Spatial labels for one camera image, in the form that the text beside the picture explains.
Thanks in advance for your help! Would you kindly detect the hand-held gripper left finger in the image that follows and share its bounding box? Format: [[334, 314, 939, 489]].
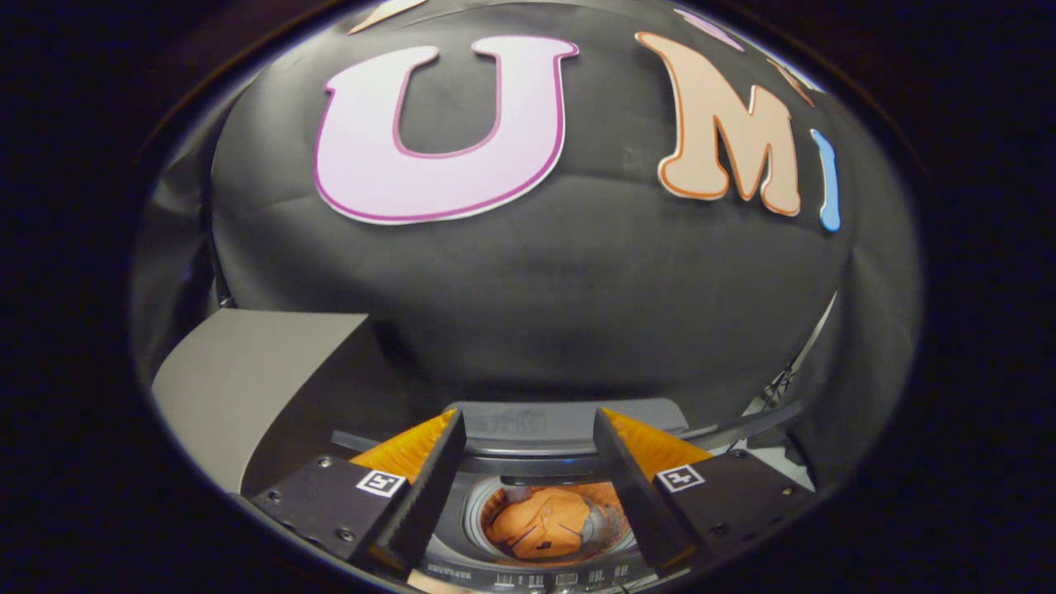
[[247, 409, 467, 578]]

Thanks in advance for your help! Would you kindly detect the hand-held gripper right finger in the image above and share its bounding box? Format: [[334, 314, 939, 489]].
[[593, 408, 813, 577]]

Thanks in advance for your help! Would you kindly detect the orange polo shirt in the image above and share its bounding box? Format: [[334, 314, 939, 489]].
[[485, 485, 628, 560]]

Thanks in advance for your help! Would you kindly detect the grey washing machine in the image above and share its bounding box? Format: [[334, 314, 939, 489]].
[[332, 398, 805, 593]]

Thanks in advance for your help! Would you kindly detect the backdrop stand pole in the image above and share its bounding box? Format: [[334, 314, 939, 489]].
[[742, 290, 841, 417]]

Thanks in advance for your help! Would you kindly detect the white and dark cabinet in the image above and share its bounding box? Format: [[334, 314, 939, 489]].
[[151, 308, 430, 500]]

